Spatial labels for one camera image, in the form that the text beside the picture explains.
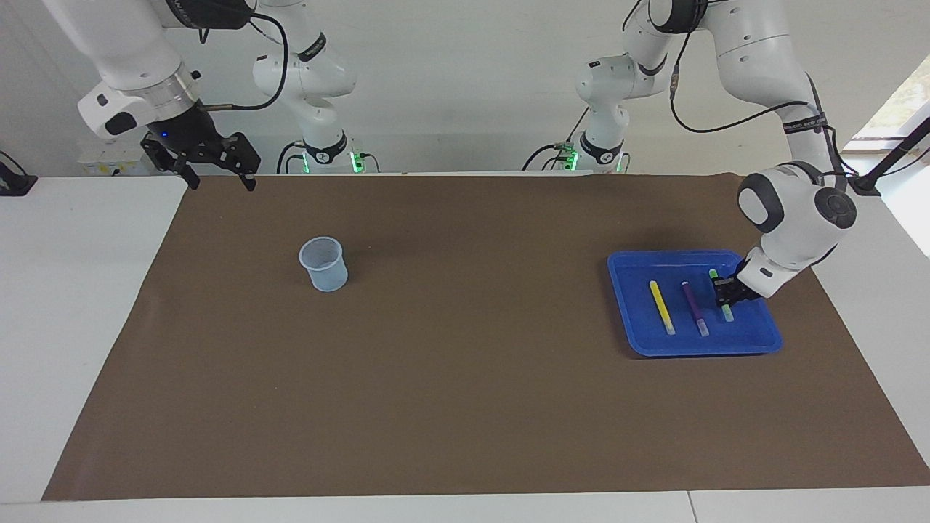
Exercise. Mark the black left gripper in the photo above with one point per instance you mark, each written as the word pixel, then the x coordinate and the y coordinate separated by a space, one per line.
pixel 745 283

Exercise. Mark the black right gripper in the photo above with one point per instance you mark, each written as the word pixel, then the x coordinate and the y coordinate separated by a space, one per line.
pixel 189 134

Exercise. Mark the green marker pen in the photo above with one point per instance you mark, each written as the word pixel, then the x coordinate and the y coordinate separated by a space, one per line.
pixel 727 314

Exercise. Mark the purple marker pen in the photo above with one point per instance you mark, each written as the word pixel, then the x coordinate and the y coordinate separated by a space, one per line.
pixel 694 305

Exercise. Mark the yellow marker pen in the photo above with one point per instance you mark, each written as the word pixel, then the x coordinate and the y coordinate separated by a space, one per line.
pixel 660 305

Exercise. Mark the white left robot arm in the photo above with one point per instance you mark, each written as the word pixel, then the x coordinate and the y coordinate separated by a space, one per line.
pixel 755 51

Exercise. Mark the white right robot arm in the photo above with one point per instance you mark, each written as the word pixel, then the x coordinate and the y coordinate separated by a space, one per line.
pixel 123 43

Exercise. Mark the blue plastic tray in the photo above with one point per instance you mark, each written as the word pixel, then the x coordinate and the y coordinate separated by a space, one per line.
pixel 748 338

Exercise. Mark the translucent plastic cup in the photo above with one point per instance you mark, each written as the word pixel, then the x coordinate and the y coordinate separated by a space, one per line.
pixel 325 272

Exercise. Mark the small black table device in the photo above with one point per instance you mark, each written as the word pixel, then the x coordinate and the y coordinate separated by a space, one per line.
pixel 14 181

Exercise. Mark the black clamp stand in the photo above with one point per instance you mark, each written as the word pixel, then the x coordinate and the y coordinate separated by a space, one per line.
pixel 890 160

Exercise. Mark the bright window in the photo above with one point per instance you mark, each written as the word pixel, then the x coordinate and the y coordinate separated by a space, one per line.
pixel 901 109

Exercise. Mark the brown table mat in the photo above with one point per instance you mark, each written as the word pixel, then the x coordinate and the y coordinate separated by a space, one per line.
pixel 465 378

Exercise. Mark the white wall socket box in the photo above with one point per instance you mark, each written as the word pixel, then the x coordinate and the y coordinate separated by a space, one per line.
pixel 116 158

